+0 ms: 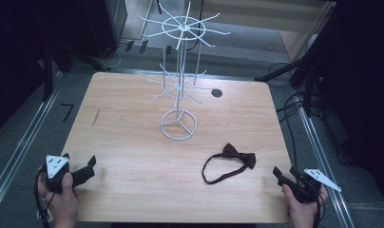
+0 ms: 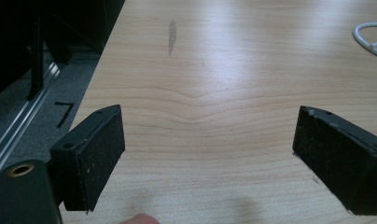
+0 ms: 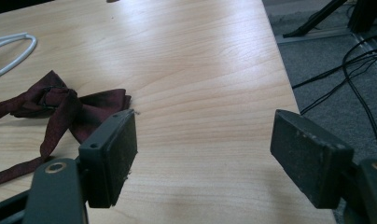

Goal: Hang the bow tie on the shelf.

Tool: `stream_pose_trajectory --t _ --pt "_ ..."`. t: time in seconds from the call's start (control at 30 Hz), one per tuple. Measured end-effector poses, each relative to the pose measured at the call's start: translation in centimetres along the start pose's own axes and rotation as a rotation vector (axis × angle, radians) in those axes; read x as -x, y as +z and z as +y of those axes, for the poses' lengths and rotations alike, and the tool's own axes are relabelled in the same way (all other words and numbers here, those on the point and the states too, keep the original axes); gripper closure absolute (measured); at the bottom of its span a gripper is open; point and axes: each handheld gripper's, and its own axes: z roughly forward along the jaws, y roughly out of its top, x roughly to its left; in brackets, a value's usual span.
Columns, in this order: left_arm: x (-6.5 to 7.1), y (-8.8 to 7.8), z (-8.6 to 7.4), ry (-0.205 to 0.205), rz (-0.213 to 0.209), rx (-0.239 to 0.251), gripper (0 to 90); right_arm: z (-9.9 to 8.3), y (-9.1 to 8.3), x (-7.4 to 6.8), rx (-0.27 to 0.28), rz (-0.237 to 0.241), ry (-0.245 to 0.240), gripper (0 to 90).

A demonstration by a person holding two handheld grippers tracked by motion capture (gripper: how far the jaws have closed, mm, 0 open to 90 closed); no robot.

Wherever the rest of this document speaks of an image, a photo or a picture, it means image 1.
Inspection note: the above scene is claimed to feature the dark cabinet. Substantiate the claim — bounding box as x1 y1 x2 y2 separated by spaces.
84 0 128 59

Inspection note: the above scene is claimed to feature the dark maroon bow tie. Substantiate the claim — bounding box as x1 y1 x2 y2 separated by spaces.
202 142 257 185

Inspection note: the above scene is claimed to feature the white wire display rack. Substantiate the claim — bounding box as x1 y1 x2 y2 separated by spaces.
137 1 232 142

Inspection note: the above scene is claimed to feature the black metal stand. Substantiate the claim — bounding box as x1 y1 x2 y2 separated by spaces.
254 18 340 118
37 37 112 103

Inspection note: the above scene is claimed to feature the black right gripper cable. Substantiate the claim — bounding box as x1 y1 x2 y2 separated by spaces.
314 184 328 228

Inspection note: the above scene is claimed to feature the person's left hand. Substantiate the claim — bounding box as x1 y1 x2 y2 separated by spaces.
37 171 81 228

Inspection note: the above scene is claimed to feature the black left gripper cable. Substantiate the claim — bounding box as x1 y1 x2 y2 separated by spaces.
33 166 56 223

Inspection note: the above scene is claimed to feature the black floor cable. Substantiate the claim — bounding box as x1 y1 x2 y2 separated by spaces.
268 62 324 170

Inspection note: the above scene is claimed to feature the metal floor rail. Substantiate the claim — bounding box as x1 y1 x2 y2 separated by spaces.
297 94 355 228
0 71 63 219

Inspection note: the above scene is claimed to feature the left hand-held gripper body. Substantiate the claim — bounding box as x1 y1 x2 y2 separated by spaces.
42 154 96 195

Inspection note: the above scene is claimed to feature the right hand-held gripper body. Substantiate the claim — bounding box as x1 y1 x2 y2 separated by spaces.
282 168 342 204

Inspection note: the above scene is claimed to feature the person's right hand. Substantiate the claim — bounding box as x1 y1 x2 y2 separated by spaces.
281 183 330 228

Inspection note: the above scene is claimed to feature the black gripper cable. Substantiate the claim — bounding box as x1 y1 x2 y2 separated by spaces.
33 166 56 223
314 184 328 228

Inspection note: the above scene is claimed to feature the white floor cable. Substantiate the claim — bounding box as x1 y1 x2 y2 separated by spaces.
95 39 132 69

